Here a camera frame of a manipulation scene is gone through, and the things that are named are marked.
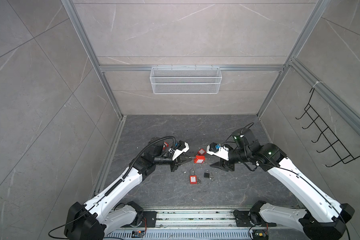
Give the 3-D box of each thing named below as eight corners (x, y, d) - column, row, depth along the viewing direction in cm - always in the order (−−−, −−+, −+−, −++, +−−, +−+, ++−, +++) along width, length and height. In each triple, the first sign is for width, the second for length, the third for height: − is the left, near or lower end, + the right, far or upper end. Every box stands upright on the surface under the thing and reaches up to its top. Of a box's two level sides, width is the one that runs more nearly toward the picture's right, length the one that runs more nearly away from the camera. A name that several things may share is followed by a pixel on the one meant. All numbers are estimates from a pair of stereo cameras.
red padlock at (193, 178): (189, 184, 87) (189, 183, 85) (189, 170, 92) (189, 168, 91) (197, 184, 87) (197, 183, 85) (196, 170, 92) (196, 168, 91)
